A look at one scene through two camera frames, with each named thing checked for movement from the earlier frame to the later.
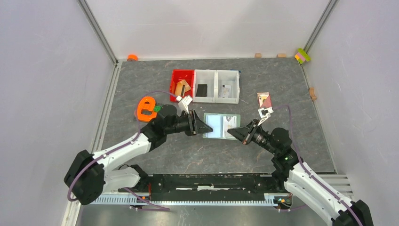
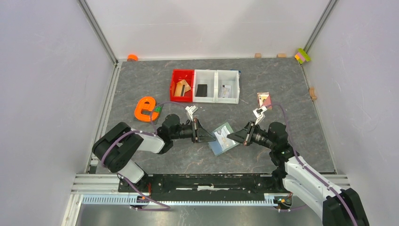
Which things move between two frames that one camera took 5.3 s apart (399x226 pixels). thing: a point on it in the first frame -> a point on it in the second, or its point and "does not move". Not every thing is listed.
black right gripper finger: [243, 133] does not move
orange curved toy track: [141, 105] does not move
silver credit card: [229, 122] -> [221, 134]
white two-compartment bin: [227, 77] does not move
